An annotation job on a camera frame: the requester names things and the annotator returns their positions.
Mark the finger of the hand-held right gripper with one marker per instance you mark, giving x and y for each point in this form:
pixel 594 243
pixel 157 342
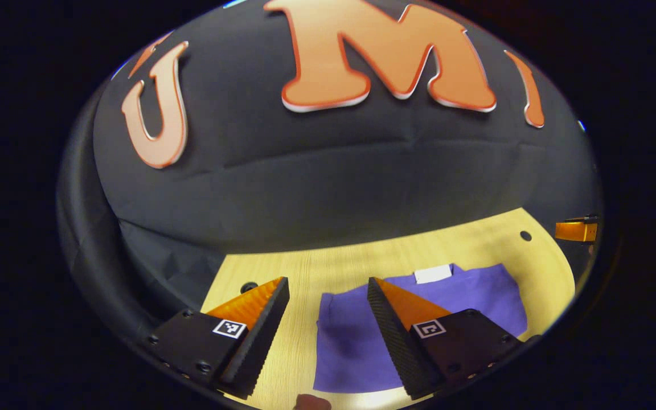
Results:
pixel 575 230

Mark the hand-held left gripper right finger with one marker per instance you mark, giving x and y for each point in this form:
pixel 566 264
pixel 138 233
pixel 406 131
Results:
pixel 393 336

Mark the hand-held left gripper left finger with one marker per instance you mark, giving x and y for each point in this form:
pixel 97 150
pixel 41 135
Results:
pixel 262 336

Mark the purple garment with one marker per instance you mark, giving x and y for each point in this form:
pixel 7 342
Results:
pixel 351 341

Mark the black backdrop cloth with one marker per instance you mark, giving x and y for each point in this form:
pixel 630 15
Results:
pixel 333 182

